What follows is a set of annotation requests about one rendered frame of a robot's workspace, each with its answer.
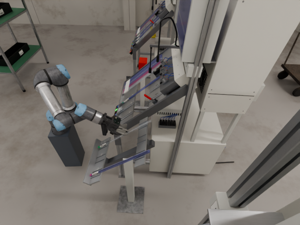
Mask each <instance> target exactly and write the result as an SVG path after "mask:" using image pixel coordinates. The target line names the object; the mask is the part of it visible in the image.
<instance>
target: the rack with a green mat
mask: <svg viewBox="0 0 300 225"><path fill-rule="evenodd" d="M21 1H22V3H23V5H24V8H12V12H10V13H8V14H7V15H5V16H3V17H1V18H0V27H2V26H4V25H5V24H6V25H7V27H8V29H9V31H10V33H11V35H12V37H13V39H14V41H15V43H17V42H18V41H17V39H16V37H15V35H14V33H13V31H12V29H11V27H10V25H9V22H10V21H12V20H14V19H15V18H17V17H19V16H20V15H22V14H23V13H25V12H26V13H27V16H28V18H29V21H30V23H31V26H32V28H33V30H34V33H35V35H36V38H37V40H38V43H39V45H28V46H29V48H30V50H28V51H27V52H26V53H25V54H24V55H23V56H22V57H21V58H20V59H19V60H17V61H16V62H15V63H14V64H13V65H12V66H11V64H10V62H9V60H8V59H7V57H6V55H5V53H4V52H3V50H2V48H1V46H0V53H1V55H2V57H3V58H4V60H5V62H6V63H7V65H8V67H7V66H0V74H7V75H14V77H15V79H16V81H17V82H18V84H19V86H20V87H21V89H22V91H23V92H26V90H25V89H24V87H23V85H22V83H21V82H20V80H19V78H18V76H17V75H16V73H17V72H18V71H19V70H20V69H21V68H22V67H23V66H24V65H25V64H26V63H27V62H28V61H29V60H30V59H31V58H32V57H33V56H34V55H35V54H36V53H37V52H38V51H39V50H40V49H41V50H42V52H43V55H44V57H45V60H46V62H47V64H48V63H49V61H48V59H47V56H46V54H45V51H44V49H43V46H42V44H41V41H40V38H39V36H38V33H37V31H36V29H35V26H34V24H33V21H32V18H31V16H30V13H29V11H28V8H27V6H26V3H25V1H24V0H21Z"/></svg>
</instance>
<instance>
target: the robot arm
mask: <svg viewBox="0 0 300 225"><path fill-rule="evenodd" d="M70 78H71V77H70V75H69V73H68V71H67V69H66V68H65V67H64V66H63V65H62V64H59V65H56V66H53V67H49V68H46V69H42V70H40V71H38V72H37V73H36V75H35V76H34V79H33V86H34V88H35V90H36V92H38V93H39V94H40V95H41V97H42V99H43V100H44V102H45V104H46V106H47V107H48V109H49V110H48V111H47V113H46V117H47V120H48V121H49V123H50V125H51V131H52V133H53V134H54V135H63V134H65V133H66V132H67V131H68V130H69V127H70V126H72V125H74V124H76V123H78V122H80V121H83V120H85V119H87V120H89V121H91V122H94V123H96V124H99V125H101V129H102V134H103V135H104V136H106V135H107V132H108V130H109V131H110V132H111V133H113V134H115V135H128V133H126V132H127V131H128V130H127V129H126V127H127V124H123V125H122V124H120V122H121V118H120V117H118V116H116V115H113V116H112V117H110V116H107V113H104V114H103V113H101V112H99V111H97V110H95V109H93V108H90V107H88V106H87V105H85V104H82V103H79V104H78V105H77V103H76V102H74V101H73V100H72V97H71V94H70V90H69V87H68V82H69V80H68V79H70ZM51 85H54V86H55V87H56V88H57V91H58V94H59V96H60V99H61V102H62V105H61V104H60V103H59V101H58V100H57V98H56V96H55V95H54V93H53V92H52V90H51Z"/></svg>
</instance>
